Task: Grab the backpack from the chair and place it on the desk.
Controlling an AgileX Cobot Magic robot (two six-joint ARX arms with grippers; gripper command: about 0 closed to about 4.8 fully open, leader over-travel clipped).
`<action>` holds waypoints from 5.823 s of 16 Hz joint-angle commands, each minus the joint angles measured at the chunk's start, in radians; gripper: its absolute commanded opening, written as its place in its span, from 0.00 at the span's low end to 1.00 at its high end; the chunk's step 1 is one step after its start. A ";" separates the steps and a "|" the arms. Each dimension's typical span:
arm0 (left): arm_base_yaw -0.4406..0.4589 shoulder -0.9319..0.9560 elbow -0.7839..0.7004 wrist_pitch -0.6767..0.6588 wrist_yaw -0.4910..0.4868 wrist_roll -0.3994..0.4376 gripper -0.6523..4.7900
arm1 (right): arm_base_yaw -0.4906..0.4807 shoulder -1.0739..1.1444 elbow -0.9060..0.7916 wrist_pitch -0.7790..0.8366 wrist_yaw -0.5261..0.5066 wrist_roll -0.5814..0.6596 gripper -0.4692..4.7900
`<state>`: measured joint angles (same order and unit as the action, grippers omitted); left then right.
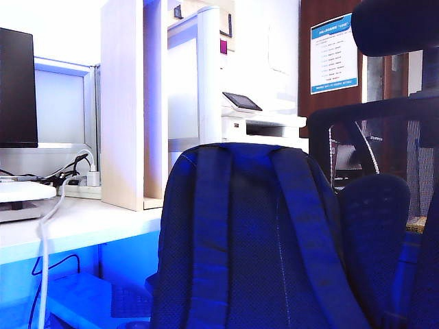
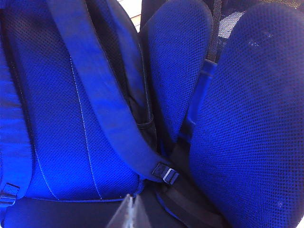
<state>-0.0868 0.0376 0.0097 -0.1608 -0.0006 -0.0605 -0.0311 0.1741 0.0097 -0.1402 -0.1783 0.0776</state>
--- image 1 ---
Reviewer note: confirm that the dark blue lumbar cushion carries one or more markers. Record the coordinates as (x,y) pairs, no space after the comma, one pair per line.
(374,222)

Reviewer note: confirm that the white charger plug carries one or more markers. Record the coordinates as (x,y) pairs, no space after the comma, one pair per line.
(93,179)

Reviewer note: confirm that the frosted desk partition panel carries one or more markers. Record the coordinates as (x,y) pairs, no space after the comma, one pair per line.
(58,103)

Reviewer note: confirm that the black mesh office chair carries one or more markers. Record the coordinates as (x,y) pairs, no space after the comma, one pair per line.
(377,106)

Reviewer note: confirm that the dark blue backpack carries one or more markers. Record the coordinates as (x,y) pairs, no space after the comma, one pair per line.
(254,240)

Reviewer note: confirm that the light wooden desk shelf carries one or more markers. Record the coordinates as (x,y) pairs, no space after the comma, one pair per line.
(120,103)

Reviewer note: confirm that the white computer case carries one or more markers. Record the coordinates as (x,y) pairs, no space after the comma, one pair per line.
(79,294)

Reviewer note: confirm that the black chair armrest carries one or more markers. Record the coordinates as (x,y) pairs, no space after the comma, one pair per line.
(152,282)

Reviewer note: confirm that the white office printer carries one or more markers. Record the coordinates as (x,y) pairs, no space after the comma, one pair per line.
(240,127)

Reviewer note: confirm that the blue-bordered white poster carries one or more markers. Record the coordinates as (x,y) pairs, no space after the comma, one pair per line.
(334,55)

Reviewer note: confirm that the white power strip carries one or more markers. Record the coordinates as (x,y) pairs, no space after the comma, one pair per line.
(85,192)

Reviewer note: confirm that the white rounded stand plate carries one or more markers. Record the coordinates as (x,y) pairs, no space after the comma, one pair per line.
(24,192)

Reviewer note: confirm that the brown wooden door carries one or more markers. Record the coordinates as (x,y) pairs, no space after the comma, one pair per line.
(305,51)

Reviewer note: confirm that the dark chair headrest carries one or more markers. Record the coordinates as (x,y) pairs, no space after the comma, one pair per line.
(394,27)

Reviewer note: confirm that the dark keyboard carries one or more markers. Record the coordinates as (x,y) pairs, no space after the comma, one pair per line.
(130,301)

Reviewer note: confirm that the black computer monitor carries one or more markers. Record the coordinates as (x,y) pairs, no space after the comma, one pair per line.
(17,89)

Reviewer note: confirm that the white partition post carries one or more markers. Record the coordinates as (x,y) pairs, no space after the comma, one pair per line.
(209,68)

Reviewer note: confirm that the magenta sticker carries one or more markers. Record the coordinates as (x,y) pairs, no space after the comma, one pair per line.
(223,47)

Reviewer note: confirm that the black-framed beige wall board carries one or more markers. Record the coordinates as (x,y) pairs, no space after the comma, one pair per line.
(226,25)

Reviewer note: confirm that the grey stand base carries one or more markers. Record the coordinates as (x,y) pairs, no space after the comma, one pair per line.
(17,212)

